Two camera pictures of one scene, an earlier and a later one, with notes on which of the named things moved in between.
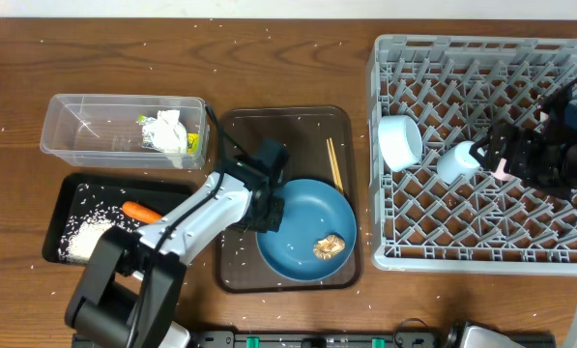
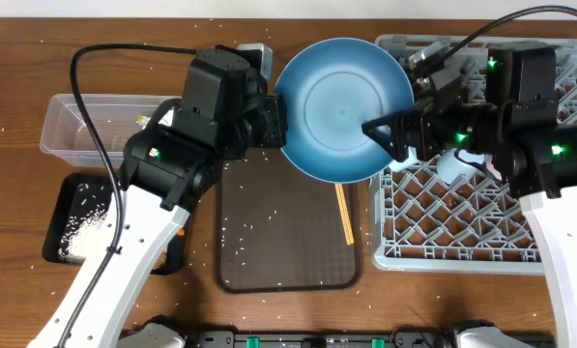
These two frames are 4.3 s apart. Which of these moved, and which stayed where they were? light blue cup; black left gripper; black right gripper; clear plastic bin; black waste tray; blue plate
Moved: black right gripper; black left gripper; blue plate
Stayed: clear plastic bin; black waste tray; light blue cup
